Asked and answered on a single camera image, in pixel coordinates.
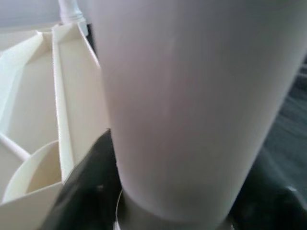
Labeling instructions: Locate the white plastic children table top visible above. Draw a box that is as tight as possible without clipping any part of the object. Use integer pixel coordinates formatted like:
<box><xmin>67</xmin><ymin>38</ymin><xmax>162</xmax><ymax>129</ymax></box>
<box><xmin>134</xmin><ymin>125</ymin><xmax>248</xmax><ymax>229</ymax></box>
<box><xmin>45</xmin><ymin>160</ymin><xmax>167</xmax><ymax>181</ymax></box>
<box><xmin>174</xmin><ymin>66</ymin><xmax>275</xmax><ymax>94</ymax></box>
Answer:
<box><xmin>0</xmin><ymin>21</ymin><xmax>112</xmax><ymax>230</ymax></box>

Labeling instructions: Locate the white plastic table leg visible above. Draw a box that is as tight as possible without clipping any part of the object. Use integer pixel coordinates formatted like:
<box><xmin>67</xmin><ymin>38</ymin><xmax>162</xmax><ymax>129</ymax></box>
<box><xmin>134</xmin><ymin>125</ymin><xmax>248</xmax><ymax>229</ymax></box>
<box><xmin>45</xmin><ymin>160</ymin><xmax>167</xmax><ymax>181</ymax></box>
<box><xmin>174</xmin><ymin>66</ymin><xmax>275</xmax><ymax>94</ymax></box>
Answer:
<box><xmin>86</xmin><ymin>0</ymin><xmax>307</xmax><ymax>230</ymax></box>
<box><xmin>57</xmin><ymin>0</ymin><xmax>87</xmax><ymax>34</ymax></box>

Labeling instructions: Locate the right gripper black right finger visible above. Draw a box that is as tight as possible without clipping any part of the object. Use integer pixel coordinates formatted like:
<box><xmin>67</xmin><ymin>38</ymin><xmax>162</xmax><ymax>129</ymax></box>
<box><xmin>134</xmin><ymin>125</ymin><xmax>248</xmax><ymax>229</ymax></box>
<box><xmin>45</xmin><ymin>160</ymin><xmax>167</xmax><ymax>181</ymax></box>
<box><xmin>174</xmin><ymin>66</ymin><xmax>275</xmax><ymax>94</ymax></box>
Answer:
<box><xmin>224</xmin><ymin>165</ymin><xmax>307</xmax><ymax>230</ymax></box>

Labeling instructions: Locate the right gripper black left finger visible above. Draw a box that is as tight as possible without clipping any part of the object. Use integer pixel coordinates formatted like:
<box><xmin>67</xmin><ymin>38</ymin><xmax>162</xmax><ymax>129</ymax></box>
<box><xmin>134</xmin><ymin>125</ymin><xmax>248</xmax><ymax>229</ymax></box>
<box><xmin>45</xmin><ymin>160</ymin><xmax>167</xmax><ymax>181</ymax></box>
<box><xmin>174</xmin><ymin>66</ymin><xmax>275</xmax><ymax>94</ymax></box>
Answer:
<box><xmin>39</xmin><ymin>128</ymin><xmax>124</xmax><ymax>230</ymax></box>

